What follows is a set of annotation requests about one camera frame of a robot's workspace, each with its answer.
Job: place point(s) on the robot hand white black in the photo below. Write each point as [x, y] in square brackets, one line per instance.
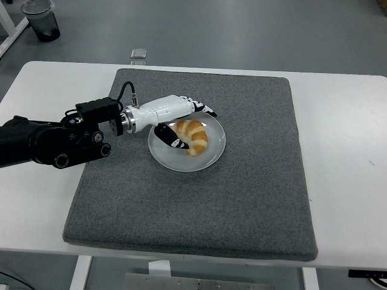
[166, 110]

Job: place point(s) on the croissant bread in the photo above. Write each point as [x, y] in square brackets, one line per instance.
[196, 136]

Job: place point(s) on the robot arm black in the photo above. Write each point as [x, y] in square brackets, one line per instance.
[30, 142]

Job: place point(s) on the white round plate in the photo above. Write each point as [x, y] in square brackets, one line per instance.
[187, 163]

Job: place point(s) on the grey metal plate with screws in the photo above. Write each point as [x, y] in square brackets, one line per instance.
[196, 284]

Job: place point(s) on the small clear square lid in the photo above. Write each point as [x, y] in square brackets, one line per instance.
[138, 53]

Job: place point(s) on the grey felt mat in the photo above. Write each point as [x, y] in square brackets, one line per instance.
[181, 211]

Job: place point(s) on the clear plastic cup dark drink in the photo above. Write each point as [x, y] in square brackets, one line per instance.
[45, 27]

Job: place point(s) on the white table leg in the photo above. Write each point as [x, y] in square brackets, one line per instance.
[310, 281]
[80, 275]

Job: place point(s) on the black flat bar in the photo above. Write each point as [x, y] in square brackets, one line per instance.
[366, 274]

